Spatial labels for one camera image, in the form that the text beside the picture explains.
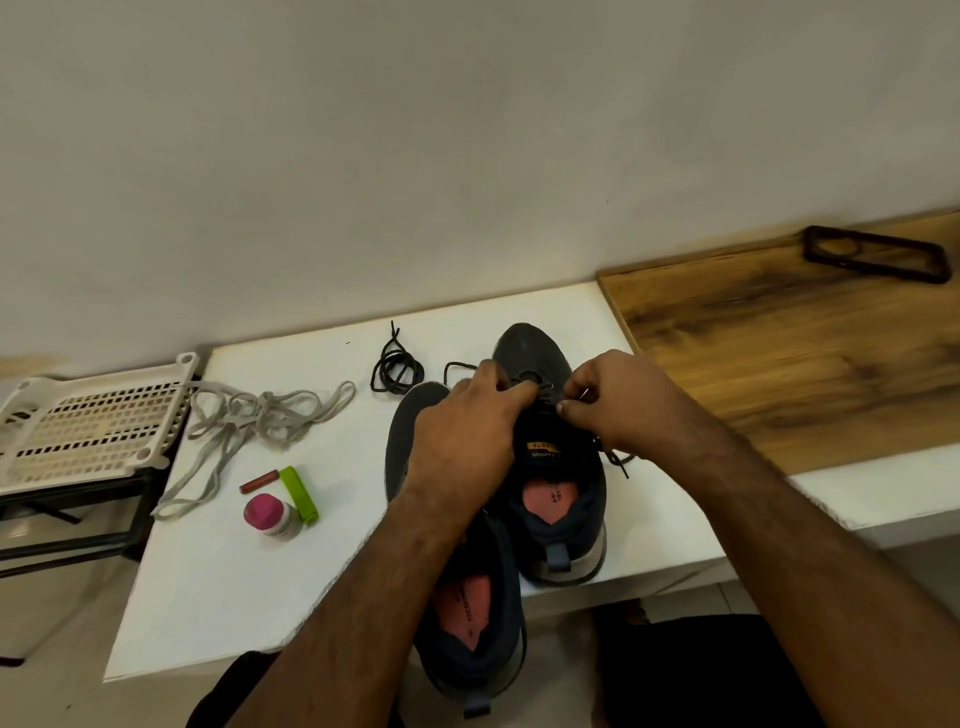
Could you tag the person's right forearm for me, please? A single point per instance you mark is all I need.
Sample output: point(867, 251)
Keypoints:
point(840, 585)

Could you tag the person's left forearm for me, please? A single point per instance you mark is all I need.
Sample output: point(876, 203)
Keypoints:
point(360, 630)

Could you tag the person's left hand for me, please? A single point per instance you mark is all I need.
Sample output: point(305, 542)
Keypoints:
point(465, 443)

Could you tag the person's right hand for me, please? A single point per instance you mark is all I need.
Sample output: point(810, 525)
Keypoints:
point(645, 408)

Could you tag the dark sneaker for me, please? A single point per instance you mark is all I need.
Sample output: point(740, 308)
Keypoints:
point(473, 623)
point(525, 348)

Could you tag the black shoelace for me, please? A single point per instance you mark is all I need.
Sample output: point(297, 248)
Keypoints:
point(458, 365)
point(396, 368)

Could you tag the grey shoelaces bundle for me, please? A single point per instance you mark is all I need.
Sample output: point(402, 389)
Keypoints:
point(255, 413)

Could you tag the small red stick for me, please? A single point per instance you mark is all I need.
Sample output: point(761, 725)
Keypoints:
point(258, 482)

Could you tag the pink capped white bottle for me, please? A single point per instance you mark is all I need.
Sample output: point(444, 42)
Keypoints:
point(267, 513)

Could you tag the green marker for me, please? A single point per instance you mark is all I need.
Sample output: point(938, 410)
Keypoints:
point(299, 494)

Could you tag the white perforated plastic tray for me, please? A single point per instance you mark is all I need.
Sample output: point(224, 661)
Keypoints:
point(90, 428)

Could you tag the wooden board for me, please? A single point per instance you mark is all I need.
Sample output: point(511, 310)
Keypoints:
point(788, 353)

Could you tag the black metal rack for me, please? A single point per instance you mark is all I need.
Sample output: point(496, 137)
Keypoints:
point(68, 518)

